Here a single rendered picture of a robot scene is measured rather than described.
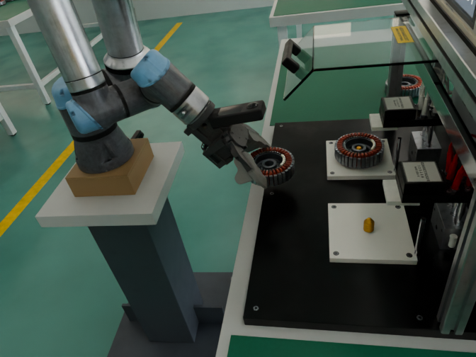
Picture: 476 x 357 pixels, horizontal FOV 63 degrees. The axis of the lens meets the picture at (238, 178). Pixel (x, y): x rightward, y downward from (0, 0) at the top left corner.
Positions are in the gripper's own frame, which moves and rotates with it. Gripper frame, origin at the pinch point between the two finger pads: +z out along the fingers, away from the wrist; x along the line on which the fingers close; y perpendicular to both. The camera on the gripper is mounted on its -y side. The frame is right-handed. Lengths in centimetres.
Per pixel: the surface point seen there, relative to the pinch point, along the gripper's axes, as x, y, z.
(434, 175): 15.2, -28.5, 10.7
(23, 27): -458, 378, -196
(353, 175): -2.8, -11.2, 14.9
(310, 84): -58, -1, 11
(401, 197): 16.9, -22.5, 10.2
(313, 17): -143, 0, 13
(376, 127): -7.1, -21.1, 10.1
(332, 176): -2.6, -7.6, 12.1
